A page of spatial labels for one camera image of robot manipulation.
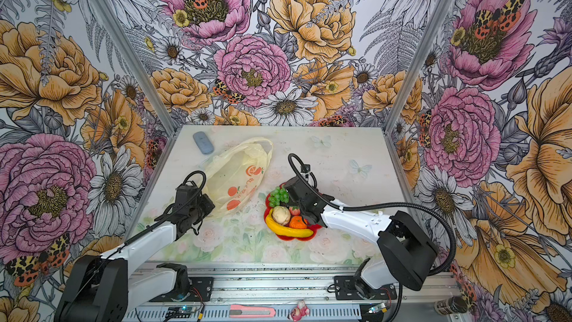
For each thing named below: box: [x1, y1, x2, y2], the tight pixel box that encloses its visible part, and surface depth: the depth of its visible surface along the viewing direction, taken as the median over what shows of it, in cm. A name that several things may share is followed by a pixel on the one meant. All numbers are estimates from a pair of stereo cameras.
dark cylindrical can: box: [433, 295, 469, 316], surface depth 65 cm
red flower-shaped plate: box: [263, 182, 324, 241], surface depth 83 cm
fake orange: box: [288, 215, 307, 229], surface depth 86 cm
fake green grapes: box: [268, 186, 290, 208], surface depth 89 cm
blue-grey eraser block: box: [192, 131, 215, 155], surface depth 115 cm
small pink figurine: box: [290, 299, 311, 322], surface depth 70 cm
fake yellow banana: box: [265, 208, 314, 238], surface depth 83 cm
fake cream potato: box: [271, 205, 292, 226], surface depth 87 cm
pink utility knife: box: [229, 304, 277, 319], surface depth 71 cm
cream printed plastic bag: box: [204, 137, 274, 219], surface depth 101 cm
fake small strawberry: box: [288, 205, 301, 217], surface depth 87 cm
